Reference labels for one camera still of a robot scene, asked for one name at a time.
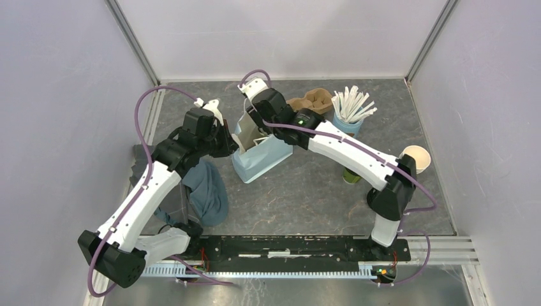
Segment light blue paper bag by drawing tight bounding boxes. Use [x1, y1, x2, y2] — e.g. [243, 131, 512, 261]
[232, 99, 293, 184]

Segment green paper coffee cup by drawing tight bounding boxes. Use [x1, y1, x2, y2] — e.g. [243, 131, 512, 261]
[343, 168, 361, 184]

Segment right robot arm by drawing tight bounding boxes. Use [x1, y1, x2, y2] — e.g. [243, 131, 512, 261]
[239, 83, 417, 260]

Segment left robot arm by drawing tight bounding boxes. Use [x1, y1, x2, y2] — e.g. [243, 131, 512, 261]
[77, 105, 238, 288]

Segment blue cloth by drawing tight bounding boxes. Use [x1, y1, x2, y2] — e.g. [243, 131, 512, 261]
[154, 160, 228, 227]

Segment grey checked cloth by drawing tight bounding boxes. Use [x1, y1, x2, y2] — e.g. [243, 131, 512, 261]
[129, 144, 201, 225]

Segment brown cardboard cup carrier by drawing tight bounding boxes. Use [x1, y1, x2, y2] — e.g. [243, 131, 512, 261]
[286, 88, 333, 115]

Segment blue straw holder cup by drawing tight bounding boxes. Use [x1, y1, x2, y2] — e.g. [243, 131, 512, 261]
[332, 113, 364, 138]

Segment white wrapped straws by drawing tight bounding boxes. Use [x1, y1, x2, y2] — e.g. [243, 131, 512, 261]
[331, 85, 378, 124]

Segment stack of black lids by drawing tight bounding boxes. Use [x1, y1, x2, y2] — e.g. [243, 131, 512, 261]
[366, 189, 379, 210]

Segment stack of green paper cups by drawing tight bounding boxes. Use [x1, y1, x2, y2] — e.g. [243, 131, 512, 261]
[399, 145, 432, 174]

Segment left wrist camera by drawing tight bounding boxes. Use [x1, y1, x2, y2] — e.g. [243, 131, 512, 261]
[193, 98, 225, 126]

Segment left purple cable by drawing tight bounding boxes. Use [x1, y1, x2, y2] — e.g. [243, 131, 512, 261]
[87, 85, 235, 298]

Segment purple cable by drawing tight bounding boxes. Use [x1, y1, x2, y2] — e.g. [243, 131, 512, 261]
[87, 85, 235, 298]
[240, 69, 438, 288]

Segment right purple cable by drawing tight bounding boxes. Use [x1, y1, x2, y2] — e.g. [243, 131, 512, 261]
[240, 69, 438, 288]

